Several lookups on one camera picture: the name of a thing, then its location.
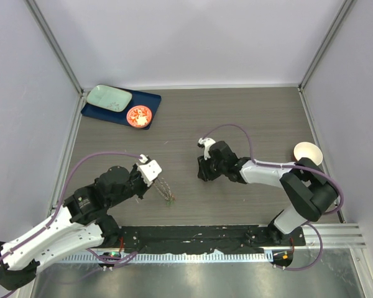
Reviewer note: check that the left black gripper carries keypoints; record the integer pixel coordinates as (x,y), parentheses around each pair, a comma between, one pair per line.
(135,171)

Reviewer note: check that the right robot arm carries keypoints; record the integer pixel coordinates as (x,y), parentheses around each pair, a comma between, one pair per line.
(309,190)

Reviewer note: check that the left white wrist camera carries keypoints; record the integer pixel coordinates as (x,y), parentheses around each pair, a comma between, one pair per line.
(149,169)

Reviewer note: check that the slotted cable duct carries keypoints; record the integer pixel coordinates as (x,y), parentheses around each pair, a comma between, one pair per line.
(85,257)

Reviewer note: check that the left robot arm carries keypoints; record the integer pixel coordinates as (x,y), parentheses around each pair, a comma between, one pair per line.
(79,222)

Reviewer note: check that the red patterned small bowl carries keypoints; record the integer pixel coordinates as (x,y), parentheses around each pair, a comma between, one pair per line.
(139,117)

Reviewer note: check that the light green rectangular plate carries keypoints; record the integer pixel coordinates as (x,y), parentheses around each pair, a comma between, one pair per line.
(109,98)

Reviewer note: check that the white brown bowl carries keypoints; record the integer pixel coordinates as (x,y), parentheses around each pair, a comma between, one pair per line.
(308,150)

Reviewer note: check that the green key tag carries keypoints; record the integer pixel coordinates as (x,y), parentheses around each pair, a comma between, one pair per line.
(170,202)

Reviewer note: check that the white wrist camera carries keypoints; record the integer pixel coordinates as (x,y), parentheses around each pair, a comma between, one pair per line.
(149,169)
(206,143)

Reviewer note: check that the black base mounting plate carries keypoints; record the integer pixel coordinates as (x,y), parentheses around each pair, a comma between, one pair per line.
(201,239)

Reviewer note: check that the dark blue tray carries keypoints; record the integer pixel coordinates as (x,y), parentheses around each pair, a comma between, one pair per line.
(141,104)

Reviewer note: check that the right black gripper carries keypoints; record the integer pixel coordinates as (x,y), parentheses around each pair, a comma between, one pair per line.
(204,172)

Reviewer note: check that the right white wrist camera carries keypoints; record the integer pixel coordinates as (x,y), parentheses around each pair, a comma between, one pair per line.
(206,143)

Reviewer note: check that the large metal keyring with rings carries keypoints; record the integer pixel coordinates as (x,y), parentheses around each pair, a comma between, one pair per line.
(164,189)

